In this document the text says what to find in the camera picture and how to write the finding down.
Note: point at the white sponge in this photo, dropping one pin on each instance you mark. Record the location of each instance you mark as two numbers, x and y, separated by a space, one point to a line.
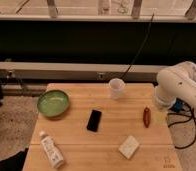
129 146

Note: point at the red-brown sausage toy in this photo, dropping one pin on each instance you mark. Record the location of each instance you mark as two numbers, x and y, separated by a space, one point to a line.
146 117

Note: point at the white plastic bottle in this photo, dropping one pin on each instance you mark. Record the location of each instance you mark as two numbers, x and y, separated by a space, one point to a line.
52 151

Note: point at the green bowl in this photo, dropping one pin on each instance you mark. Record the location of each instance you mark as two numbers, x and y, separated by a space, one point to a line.
53 103

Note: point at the clear plastic cup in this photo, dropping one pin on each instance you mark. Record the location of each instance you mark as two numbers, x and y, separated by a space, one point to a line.
117 87

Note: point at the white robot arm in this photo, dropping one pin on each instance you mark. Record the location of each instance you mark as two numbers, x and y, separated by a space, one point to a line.
177 81

